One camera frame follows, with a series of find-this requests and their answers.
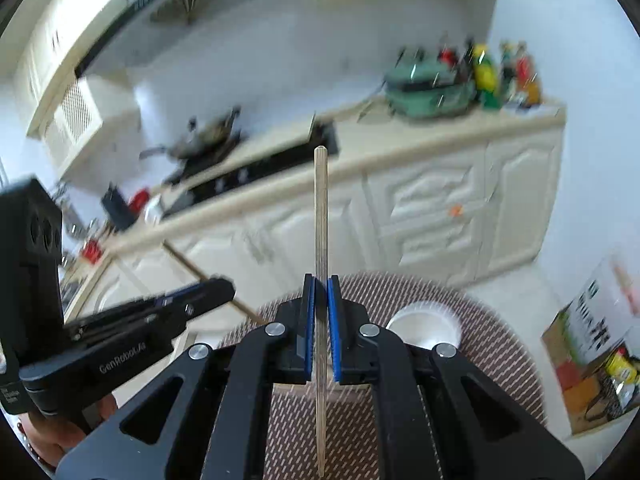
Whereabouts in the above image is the red orange bottle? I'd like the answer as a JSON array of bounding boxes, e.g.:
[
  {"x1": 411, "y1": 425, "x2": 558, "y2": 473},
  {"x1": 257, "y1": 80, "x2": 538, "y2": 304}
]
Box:
[{"x1": 515, "y1": 45, "x2": 544, "y2": 107}]

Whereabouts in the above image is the dark sauce bottle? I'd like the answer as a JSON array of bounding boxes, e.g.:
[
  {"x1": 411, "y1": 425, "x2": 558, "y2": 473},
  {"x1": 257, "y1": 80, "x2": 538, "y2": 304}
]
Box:
[{"x1": 462, "y1": 37, "x2": 476, "y2": 82}]

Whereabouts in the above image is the wooden chopstick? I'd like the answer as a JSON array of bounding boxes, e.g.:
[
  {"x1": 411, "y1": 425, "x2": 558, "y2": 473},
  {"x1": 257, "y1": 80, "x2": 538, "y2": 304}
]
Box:
[
  {"x1": 161, "y1": 241, "x2": 268, "y2": 326},
  {"x1": 313, "y1": 146, "x2": 329, "y2": 479}
]

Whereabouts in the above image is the person's left hand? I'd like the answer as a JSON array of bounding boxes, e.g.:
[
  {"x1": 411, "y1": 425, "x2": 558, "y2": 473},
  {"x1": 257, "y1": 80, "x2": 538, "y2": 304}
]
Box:
[{"x1": 20, "y1": 394, "x2": 119, "y2": 469}]

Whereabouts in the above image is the white bowl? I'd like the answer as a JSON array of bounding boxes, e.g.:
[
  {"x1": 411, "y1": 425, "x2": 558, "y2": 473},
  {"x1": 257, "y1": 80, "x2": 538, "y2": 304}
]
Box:
[{"x1": 385, "y1": 300, "x2": 463, "y2": 351}]

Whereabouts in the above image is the yellow plastic bottle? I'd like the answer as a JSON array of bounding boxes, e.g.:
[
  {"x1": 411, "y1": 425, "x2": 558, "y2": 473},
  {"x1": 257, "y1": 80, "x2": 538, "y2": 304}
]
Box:
[{"x1": 605, "y1": 350, "x2": 639, "y2": 387}]

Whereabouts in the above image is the cream lattice wall cabinet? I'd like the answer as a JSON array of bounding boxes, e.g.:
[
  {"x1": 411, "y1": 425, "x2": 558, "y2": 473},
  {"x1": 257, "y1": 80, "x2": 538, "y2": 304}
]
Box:
[{"x1": 12, "y1": 0, "x2": 142, "y2": 171}]

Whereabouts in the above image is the dark blue jar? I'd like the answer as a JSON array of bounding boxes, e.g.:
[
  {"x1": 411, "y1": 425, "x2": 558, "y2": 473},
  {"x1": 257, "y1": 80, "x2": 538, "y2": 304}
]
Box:
[{"x1": 102, "y1": 185, "x2": 136, "y2": 227}]

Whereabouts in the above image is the cream kitchen base cabinet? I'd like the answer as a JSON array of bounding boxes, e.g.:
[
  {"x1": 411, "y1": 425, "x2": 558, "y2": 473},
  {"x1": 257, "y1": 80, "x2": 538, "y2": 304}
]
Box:
[{"x1": 65, "y1": 100, "x2": 568, "y2": 341}]

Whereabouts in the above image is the black range hood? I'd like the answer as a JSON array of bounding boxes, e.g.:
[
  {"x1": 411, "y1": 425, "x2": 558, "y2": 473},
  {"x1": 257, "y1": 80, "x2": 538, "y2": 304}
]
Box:
[{"x1": 75, "y1": 0, "x2": 226, "y2": 79}]

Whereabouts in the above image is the green countertop appliance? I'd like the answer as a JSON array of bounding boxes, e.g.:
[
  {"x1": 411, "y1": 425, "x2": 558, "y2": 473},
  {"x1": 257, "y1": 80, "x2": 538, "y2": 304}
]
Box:
[{"x1": 382, "y1": 62, "x2": 478, "y2": 121}]

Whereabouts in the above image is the brown woven round placemat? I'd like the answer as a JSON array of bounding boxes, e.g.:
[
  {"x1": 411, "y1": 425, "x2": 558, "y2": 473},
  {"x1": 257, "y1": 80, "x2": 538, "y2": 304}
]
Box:
[{"x1": 215, "y1": 270, "x2": 546, "y2": 480}]

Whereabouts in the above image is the printed cardboard box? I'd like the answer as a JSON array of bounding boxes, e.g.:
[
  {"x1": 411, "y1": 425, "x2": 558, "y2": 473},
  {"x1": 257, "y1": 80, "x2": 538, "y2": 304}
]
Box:
[{"x1": 542, "y1": 255, "x2": 640, "y2": 436}]

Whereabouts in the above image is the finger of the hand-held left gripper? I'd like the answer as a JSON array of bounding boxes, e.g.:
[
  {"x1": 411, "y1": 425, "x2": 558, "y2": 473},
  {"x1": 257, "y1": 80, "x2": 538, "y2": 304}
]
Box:
[
  {"x1": 65, "y1": 282, "x2": 206, "y2": 333},
  {"x1": 67, "y1": 276, "x2": 237, "y2": 348}
]

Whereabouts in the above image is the white mug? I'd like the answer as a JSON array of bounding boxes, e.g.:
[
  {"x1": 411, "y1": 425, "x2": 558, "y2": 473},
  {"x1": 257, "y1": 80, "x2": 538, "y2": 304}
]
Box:
[{"x1": 145, "y1": 195, "x2": 167, "y2": 224}]

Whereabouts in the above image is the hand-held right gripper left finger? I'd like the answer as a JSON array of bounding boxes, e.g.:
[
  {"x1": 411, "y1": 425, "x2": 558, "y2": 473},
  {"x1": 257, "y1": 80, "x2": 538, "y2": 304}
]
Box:
[{"x1": 54, "y1": 272, "x2": 317, "y2": 480}]

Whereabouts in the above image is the yellow green bottle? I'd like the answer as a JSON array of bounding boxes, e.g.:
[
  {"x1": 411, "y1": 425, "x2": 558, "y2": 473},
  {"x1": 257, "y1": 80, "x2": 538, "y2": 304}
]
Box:
[{"x1": 472, "y1": 45, "x2": 502, "y2": 109}]

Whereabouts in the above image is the dark wok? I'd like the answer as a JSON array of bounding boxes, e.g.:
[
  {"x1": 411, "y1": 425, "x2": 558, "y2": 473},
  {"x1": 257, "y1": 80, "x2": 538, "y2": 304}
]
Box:
[{"x1": 140, "y1": 107, "x2": 248, "y2": 161}]

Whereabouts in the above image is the black gas stove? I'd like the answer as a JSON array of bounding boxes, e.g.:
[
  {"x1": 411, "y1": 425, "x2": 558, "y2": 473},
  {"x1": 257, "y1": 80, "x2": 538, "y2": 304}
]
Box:
[{"x1": 162, "y1": 122, "x2": 341, "y2": 211}]

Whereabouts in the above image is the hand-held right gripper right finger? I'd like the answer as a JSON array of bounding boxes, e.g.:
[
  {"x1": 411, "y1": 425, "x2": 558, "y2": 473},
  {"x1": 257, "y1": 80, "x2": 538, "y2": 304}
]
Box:
[{"x1": 326, "y1": 275, "x2": 586, "y2": 480}]

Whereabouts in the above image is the red capped dark bottle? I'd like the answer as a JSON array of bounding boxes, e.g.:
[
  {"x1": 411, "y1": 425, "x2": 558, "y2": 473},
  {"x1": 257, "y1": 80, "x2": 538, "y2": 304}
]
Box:
[{"x1": 439, "y1": 35, "x2": 459, "y2": 70}]

